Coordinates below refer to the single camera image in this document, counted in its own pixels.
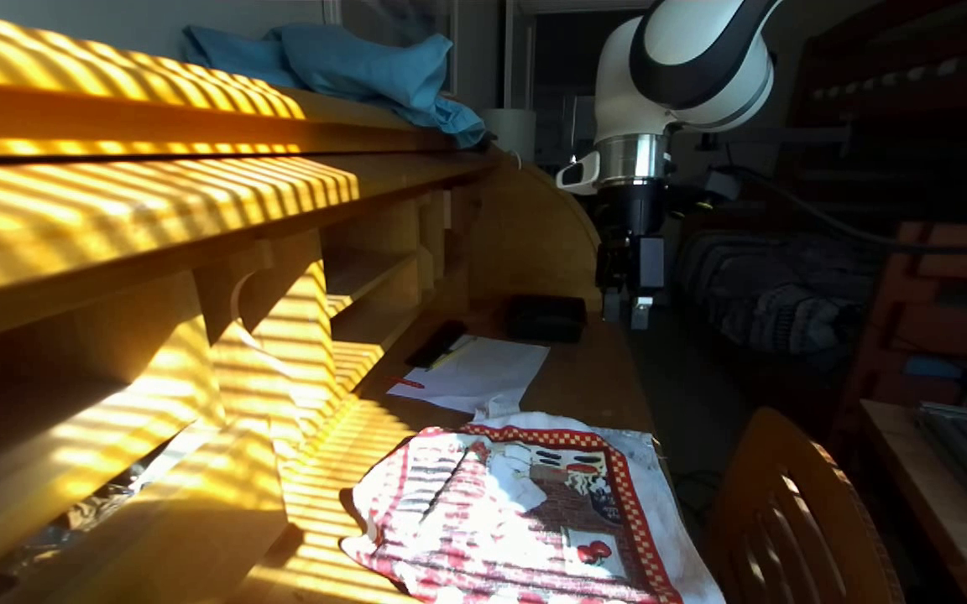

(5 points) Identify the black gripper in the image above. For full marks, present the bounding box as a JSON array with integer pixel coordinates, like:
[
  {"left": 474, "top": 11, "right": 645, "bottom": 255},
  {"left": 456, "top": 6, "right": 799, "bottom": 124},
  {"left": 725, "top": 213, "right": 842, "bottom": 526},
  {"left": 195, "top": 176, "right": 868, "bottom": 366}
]
[{"left": 593, "top": 181, "right": 677, "bottom": 335}]

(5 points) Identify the white and red towel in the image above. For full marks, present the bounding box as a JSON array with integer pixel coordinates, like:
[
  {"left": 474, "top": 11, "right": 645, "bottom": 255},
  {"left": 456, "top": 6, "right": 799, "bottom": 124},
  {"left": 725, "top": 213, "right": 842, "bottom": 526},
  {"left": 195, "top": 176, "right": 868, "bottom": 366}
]
[{"left": 342, "top": 388, "right": 728, "bottom": 604}]

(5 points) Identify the black box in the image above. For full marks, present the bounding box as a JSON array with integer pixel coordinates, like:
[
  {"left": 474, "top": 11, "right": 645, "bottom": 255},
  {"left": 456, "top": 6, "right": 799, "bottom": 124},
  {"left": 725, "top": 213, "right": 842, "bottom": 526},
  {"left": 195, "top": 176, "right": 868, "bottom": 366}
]
[{"left": 499, "top": 290, "right": 591, "bottom": 344}]

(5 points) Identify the bed with striped blanket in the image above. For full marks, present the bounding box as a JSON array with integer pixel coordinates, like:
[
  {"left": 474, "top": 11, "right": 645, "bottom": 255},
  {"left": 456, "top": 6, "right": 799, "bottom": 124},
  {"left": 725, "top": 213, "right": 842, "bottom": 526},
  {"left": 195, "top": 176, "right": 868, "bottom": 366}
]
[{"left": 677, "top": 228, "right": 884, "bottom": 378}]

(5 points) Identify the white paper sheet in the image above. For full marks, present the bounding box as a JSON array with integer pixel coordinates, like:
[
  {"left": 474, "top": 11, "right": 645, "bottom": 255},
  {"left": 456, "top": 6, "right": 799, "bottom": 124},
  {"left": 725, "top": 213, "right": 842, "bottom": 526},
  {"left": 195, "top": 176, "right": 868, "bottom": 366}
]
[{"left": 382, "top": 332, "right": 553, "bottom": 419}]

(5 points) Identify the black flat remote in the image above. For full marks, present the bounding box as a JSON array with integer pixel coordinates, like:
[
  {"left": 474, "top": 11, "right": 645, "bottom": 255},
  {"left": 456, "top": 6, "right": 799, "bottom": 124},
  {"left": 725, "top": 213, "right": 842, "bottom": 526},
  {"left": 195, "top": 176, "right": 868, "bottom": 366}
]
[{"left": 404, "top": 318, "right": 474, "bottom": 371}]

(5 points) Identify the wooden chair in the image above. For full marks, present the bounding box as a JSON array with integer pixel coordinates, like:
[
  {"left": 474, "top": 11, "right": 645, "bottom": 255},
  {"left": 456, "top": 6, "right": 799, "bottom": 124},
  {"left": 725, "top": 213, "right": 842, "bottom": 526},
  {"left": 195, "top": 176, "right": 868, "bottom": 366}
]
[{"left": 705, "top": 401, "right": 911, "bottom": 604}]

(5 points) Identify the dark wooden shelf unit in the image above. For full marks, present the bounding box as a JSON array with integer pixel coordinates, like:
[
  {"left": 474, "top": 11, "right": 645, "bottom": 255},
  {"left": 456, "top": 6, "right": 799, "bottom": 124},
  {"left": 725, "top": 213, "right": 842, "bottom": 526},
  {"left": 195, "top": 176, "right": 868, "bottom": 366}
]
[{"left": 779, "top": 0, "right": 967, "bottom": 228}]

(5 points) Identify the blue crumpled cloth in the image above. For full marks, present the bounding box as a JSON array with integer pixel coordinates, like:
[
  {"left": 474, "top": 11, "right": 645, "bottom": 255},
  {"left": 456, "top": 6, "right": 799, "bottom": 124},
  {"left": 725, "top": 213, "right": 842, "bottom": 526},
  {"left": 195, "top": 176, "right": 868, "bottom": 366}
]
[{"left": 178, "top": 24, "right": 493, "bottom": 152}]

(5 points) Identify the wooden side table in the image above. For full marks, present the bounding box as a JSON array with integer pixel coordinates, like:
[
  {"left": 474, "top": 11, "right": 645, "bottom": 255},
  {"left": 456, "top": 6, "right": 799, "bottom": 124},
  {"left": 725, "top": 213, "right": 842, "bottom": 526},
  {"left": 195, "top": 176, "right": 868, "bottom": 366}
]
[{"left": 855, "top": 394, "right": 967, "bottom": 604}]

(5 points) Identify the wooden desk with hutch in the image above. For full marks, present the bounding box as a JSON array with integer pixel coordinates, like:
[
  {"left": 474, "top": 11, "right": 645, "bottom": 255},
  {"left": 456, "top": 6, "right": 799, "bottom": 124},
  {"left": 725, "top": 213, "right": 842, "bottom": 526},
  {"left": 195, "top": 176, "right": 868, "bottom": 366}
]
[{"left": 0, "top": 11, "right": 663, "bottom": 604}]

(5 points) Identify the white door frame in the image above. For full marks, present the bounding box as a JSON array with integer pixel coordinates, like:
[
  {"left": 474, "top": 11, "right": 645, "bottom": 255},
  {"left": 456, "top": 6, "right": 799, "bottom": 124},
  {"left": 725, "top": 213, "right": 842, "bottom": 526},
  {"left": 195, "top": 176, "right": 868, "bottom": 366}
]
[{"left": 499, "top": 0, "right": 673, "bottom": 304}]

